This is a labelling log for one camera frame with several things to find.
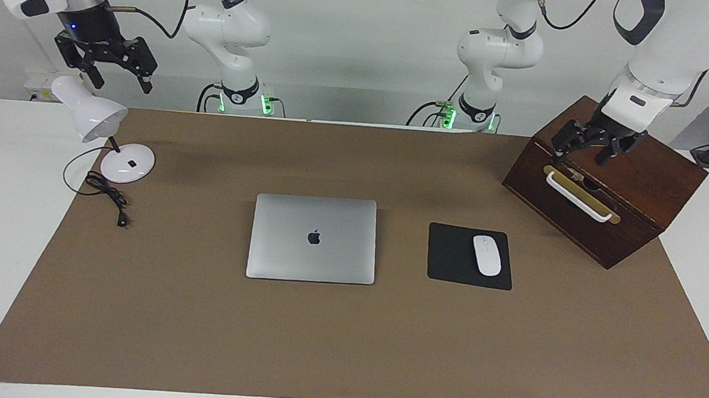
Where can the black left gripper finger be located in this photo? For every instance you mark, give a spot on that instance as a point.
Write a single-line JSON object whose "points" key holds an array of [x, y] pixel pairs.
{"points": [[614, 150], [574, 135]]}

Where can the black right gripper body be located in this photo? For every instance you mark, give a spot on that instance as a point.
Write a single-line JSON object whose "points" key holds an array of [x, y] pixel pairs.
{"points": [[96, 30]]}

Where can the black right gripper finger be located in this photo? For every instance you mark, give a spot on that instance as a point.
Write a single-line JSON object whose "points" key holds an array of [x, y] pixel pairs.
{"points": [[78, 54], [141, 59]]}

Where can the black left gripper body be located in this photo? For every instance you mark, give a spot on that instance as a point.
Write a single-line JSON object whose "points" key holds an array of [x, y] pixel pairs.
{"points": [[616, 126]]}

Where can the silver grey laptop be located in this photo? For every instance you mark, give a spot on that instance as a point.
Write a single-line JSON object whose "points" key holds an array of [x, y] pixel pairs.
{"points": [[300, 251]]}

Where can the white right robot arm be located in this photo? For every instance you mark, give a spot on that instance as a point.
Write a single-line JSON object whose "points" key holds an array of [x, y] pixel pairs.
{"points": [[229, 24]]}

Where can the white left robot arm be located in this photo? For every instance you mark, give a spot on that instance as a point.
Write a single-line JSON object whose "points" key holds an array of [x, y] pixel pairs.
{"points": [[676, 47]]}

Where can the dark brown wooden box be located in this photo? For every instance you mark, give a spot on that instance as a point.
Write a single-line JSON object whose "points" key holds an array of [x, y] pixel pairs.
{"points": [[646, 190]]}

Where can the white desk lamp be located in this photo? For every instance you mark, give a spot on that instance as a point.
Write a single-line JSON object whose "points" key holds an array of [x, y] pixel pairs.
{"points": [[92, 114]]}

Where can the white computer mouse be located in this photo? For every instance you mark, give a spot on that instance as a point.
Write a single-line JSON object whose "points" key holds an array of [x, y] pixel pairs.
{"points": [[487, 255]]}

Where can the black mouse pad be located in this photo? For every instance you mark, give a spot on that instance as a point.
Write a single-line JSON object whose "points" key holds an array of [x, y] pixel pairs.
{"points": [[451, 257]]}

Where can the brown table mat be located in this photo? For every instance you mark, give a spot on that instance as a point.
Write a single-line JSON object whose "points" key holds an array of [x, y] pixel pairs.
{"points": [[317, 348]]}

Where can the white wall power socket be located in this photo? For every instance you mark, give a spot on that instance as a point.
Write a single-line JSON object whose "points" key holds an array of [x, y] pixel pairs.
{"points": [[38, 82]]}

